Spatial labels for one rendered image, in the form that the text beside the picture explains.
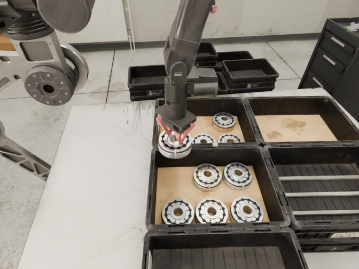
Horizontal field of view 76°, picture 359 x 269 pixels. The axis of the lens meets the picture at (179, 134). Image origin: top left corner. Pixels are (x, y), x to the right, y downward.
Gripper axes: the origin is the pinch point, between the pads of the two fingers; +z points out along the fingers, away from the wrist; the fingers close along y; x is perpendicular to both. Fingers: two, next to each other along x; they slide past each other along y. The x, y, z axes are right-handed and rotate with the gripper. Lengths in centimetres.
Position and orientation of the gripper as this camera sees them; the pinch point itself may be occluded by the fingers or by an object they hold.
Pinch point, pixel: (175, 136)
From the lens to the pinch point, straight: 69.0
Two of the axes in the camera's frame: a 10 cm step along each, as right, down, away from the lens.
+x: -7.0, 4.9, -5.2
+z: -0.3, 7.1, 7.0
